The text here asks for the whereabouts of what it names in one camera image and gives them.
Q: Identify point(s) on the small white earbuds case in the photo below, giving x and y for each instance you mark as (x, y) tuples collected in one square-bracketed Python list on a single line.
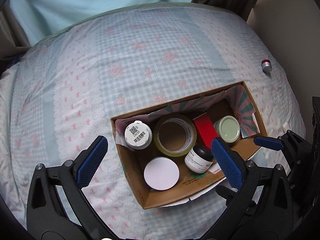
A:
[(285, 127)]

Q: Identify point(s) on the small silver red jar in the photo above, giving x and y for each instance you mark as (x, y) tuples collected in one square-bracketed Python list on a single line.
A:
[(266, 66)]

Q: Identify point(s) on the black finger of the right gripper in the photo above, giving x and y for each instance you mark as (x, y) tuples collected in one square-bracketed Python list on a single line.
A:
[(228, 194)]

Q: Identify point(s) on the pale green lidded jar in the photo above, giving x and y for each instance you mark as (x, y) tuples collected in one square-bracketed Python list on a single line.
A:
[(228, 128)]

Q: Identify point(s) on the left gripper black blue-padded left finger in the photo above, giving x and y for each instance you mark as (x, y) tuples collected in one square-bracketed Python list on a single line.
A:
[(57, 208)]

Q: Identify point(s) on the white vitamin bottle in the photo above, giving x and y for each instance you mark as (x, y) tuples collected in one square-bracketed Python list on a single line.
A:
[(138, 135)]

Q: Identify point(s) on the red rectangular box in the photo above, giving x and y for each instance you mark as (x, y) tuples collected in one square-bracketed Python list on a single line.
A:
[(205, 129)]

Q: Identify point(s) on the yellow packing tape roll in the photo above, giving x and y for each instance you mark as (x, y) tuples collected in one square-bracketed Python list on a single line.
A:
[(174, 135)]

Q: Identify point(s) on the white-lidded round green jar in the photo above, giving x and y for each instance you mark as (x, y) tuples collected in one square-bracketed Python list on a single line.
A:
[(161, 173)]

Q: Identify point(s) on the brown cardboard box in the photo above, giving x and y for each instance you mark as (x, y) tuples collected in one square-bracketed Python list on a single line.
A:
[(227, 99)]

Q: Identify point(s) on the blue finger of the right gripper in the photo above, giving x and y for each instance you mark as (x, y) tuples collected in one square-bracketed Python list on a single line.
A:
[(269, 142)]

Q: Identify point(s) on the light blue bed cover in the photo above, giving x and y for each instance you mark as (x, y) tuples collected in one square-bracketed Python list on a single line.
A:
[(65, 90)]

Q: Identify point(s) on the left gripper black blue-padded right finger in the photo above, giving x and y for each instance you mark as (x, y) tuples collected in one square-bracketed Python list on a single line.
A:
[(262, 210)]

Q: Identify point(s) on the black-lidded white cream jar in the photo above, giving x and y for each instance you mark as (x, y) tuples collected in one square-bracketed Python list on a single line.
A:
[(199, 159)]

